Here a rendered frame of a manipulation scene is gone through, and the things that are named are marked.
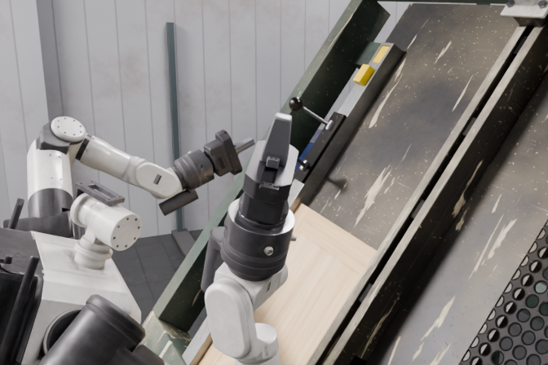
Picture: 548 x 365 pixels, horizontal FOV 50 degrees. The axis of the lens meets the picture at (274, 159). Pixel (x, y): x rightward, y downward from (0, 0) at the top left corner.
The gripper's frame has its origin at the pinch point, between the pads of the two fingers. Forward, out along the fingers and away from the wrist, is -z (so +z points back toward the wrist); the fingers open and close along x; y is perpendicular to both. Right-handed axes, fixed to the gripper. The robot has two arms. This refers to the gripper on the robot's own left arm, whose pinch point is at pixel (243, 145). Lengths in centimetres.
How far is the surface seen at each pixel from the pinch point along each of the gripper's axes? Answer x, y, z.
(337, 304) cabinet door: 22, 46, 7
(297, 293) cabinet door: 24.1, 33.4, 10.5
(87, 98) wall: 33, -282, 7
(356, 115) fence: 0.1, 15.8, -25.9
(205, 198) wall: 138, -274, -40
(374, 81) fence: -6.0, 15.7, -33.4
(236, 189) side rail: 15.4, -10.3, 3.4
